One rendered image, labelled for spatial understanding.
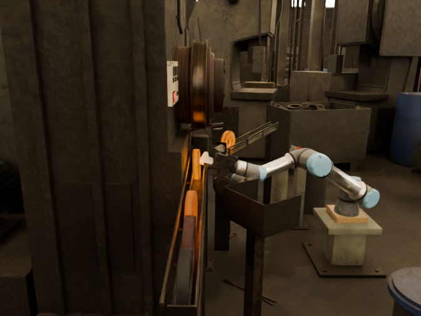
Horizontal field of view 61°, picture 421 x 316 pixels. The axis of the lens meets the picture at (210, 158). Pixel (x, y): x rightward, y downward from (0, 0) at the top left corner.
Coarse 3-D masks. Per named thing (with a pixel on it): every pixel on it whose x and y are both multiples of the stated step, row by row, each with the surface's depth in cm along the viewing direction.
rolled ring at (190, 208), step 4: (188, 192) 130; (192, 192) 130; (196, 192) 135; (188, 196) 128; (192, 196) 128; (196, 196) 135; (188, 200) 126; (192, 200) 126; (196, 200) 136; (188, 204) 125; (192, 204) 125; (196, 204) 138; (184, 208) 125; (188, 208) 125; (192, 208) 125; (196, 208) 139; (184, 212) 124; (188, 212) 124; (192, 212) 124; (196, 212) 139; (184, 216) 124; (196, 216) 139; (196, 220) 138; (196, 224) 138; (196, 228) 139
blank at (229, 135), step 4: (224, 132) 246; (228, 132) 245; (232, 132) 250; (224, 136) 243; (228, 136) 245; (232, 136) 251; (224, 140) 242; (232, 140) 252; (228, 144) 252; (232, 144) 252
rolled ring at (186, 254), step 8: (184, 248) 99; (184, 256) 94; (192, 256) 103; (184, 264) 92; (192, 264) 104; (184, 272) 91; (192, 272) 105; (184, 280) 90; (192, 280) 105; (176, 288) 90; (184, 288) 89; (192, 288) 105; (176, 296) 89; (184, 296) 89; (176, 304) 90; (184, 304) 90
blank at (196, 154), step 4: (192, 152) 178; (196, 152) 177; (192, 156) 176; (196, 156) 175; (192, 160) 175; (196, 160) 174; (192, 164) 174; (196, 164) 174; (192, 168) 175; (196, 168) 174; (196, 172) 175; (196, 176) 177
